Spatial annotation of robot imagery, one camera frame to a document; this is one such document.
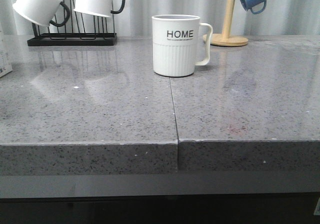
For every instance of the wooden mug tree stand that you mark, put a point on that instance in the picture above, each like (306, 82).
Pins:
(225, 39)

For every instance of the white mug black handle left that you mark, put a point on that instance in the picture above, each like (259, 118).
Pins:
(41, 12)

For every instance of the black wire mug rack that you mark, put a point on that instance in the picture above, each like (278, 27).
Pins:
(80, 30)

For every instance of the white blue milk carton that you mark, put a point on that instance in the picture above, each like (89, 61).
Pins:
(5, 66)

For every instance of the cream HOME mug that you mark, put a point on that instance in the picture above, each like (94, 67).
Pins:
(175, 39)

